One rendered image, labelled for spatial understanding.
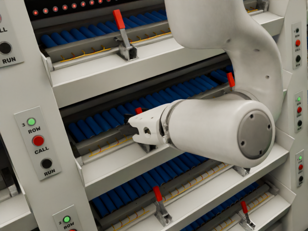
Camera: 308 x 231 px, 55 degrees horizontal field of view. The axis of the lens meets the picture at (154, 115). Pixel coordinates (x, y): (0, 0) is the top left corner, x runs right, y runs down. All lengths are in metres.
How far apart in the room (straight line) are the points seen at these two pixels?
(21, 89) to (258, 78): 0.35
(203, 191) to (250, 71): 0.44
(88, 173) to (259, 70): 0.36
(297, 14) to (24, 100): 0.70
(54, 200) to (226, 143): 0.34
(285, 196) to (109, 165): 0.66
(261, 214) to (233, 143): 0.69
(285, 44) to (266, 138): 0.51
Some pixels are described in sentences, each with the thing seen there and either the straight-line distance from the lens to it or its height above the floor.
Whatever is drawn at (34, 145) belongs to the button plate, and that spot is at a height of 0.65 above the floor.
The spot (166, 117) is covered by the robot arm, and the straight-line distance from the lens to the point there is 0.46.
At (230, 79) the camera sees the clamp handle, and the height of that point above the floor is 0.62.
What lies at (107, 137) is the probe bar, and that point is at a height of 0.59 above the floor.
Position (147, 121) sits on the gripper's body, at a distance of 0.50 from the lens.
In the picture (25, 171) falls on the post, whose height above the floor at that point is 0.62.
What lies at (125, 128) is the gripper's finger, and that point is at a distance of 0.55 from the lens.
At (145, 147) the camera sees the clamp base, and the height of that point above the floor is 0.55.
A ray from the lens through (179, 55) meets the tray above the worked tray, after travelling 0.63.
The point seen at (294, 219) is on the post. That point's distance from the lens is 1.15.
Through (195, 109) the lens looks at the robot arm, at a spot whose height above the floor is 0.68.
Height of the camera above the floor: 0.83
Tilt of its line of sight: 20 degrees down
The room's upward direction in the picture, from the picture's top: 12 degrees counter-clockwise
